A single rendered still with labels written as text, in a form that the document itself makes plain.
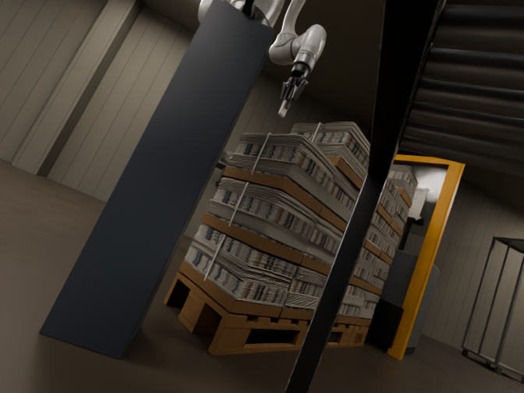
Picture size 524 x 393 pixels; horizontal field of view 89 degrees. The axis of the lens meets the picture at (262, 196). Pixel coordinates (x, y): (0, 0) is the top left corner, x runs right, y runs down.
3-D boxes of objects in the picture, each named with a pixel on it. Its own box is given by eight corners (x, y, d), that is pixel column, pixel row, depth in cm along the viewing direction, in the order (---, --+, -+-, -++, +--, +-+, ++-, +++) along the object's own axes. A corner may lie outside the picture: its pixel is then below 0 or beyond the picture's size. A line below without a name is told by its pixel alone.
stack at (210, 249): (161, 301, 113) (240, 131, 125) (299, 316, 195) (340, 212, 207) (211, 357, 86) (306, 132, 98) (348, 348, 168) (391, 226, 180)
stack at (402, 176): (299, 316, 195) (359, 160, 213) (318, 318, 216) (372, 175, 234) (347, 347, 168) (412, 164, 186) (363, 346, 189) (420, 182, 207)
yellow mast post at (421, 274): (386, 352, 199) (458, 136, 225) (389, 352, 205) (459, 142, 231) (398, 360, 193) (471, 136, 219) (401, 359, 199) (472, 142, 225)
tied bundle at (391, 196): (323, 199, 186) (334, 169, 189) (340, 212, 206) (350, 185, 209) (377, 211, 159) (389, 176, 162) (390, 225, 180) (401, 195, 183)
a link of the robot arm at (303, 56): (303, 67, 125) (298, 78, 124) (293, 52, 119) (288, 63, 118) (319, 64, 119) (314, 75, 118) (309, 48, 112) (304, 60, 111)
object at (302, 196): (177, 270, 115) (225, 165, 123) (307, 298, 197) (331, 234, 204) (230, 313, 89) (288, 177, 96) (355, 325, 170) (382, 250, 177)
